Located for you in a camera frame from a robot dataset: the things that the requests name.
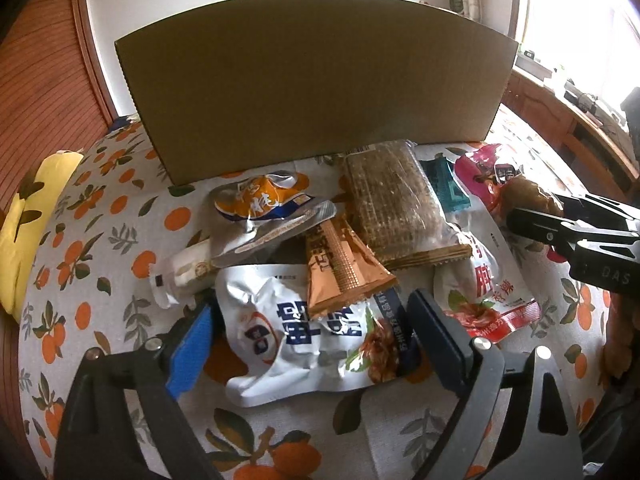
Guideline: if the brown chicken leg packet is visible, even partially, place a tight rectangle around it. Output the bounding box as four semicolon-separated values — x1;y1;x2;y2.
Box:
500;176;563;221

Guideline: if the wooden cabinet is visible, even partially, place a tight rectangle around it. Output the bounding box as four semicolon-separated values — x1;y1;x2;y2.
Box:
500;67;640;186

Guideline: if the teal snack packet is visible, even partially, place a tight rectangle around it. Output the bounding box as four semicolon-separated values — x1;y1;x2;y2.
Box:
419;156;472;213

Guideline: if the yellow pillow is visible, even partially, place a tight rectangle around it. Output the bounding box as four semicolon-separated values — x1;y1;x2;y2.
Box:
0;150;85;313

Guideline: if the orange-print bed sheet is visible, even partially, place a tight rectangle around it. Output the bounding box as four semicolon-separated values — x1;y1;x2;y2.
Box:
17;105;631;480

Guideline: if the orange and blue snack packet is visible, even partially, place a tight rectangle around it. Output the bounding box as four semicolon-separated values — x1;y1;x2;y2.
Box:
214;172;313;233

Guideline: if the orange-brown wafer packet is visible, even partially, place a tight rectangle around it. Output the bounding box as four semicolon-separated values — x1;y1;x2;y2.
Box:
305;212;398;321

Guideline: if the wooden wardrobe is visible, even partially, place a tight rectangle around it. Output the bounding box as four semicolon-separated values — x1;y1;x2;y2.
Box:
0;0;133;211

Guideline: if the clear wafer biscuit pack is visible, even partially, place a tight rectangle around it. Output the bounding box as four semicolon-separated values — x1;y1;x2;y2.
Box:
341;140;473;271

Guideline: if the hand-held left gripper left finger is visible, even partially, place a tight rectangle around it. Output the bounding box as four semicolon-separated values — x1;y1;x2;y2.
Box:
52;302;226;480

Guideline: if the long silver snack packet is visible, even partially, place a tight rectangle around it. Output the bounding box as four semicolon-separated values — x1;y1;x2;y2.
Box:
150;200;337;308

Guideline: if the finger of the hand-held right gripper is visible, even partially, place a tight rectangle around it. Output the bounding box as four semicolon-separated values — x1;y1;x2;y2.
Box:
555;191;640;233
505;206;591;261

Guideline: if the brown cardboard box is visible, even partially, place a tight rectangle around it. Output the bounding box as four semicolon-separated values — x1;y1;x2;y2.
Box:
114;0;519;186

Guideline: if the white blue-print snack packet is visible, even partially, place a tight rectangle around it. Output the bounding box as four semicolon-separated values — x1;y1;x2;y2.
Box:
214;262;421;408

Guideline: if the pile of small household items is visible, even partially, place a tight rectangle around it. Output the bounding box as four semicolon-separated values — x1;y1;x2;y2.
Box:
515;47;628;126

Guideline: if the white red-print snack packet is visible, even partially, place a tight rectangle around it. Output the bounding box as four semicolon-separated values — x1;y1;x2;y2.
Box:
432;205;543;345

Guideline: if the pink-red snack packet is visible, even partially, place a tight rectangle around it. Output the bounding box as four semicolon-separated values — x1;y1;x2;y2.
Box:
454;144;521;216

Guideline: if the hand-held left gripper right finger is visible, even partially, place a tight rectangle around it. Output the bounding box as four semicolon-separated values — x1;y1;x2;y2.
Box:
406;287;583;480

